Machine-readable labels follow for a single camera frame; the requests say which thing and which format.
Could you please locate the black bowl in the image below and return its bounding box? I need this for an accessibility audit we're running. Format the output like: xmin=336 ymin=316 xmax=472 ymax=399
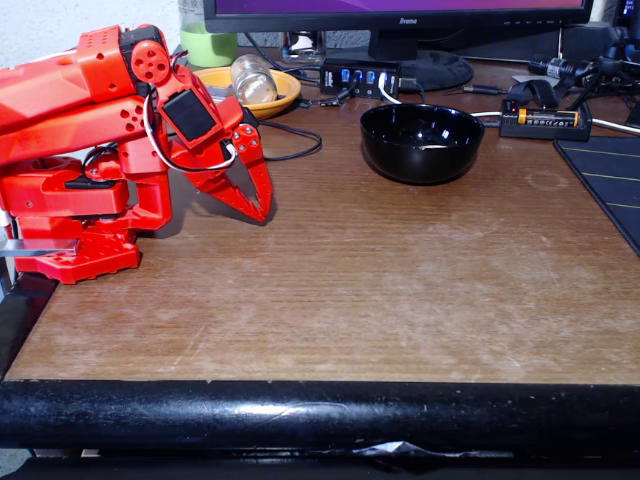
xmin=359 ymin=103 xmax=486 ymax=186

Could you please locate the yellow dish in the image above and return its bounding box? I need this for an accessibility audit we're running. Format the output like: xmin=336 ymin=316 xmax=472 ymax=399
xmin=192 ymin=66 xmax=303 ymax=121

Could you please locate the bottle with green sleeve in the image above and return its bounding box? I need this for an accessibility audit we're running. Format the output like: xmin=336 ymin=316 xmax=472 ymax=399
xmin=178 ymin=0 xmax=239 ymax=69

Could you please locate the white USB cable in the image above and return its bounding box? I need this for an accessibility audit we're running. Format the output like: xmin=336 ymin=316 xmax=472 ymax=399
xmin=378 ymin=73 xmax=503 ymax=121

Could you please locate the black USB hub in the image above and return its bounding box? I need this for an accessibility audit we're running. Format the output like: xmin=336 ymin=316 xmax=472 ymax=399
xmin=319 ymin=57 xmax=402 ymax=100

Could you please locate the black tripod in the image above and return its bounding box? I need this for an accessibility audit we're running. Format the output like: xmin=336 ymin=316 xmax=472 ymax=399
xmin=569 ymin=24 xmax=640 ymax=111

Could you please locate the black Iiyama monitor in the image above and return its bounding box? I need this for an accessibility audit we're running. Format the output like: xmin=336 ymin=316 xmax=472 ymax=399
xmin=202 ymin=0 xmax=595 ymax=93

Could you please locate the clear glass jar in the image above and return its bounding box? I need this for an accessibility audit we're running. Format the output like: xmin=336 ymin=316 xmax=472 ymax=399
xmin=230 ymin=53 xmax=279 ymax=106

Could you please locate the black strap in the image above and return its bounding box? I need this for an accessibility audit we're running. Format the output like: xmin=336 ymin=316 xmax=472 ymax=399
xmin=507 ymin=78 xmax=561 ymax=109

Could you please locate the black flashlight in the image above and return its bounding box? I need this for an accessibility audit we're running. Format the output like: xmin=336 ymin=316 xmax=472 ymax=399
xmin=529 ymin=55 xmax=596 ymax=81

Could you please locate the black audio plug cable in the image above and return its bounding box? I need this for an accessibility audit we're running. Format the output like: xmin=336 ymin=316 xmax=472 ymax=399
xmin=442 ymin=84 xmax=509 ymax=96

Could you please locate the metal clamp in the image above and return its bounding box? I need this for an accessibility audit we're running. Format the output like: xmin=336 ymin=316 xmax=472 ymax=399
xmin=0 ymin=238 xmax=81 ymax=259

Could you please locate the white servo cable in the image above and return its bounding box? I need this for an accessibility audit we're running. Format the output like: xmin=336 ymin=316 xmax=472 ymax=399
xmin=143 ymin=92 xmax=239 ymax=174

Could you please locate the black desk mat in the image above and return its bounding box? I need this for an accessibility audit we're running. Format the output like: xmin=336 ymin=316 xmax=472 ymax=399
xmin=553 ymin=135 xmax=640 ymax=256

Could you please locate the black battery charger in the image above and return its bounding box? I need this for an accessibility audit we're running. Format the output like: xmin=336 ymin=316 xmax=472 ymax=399
xmin=498 ymin=98 xmax=594 ymax=142

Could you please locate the yellow black battery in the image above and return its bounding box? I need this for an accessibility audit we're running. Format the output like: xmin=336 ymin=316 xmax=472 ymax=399
xmin=517 ymin=108 xmax=580 ymax=126

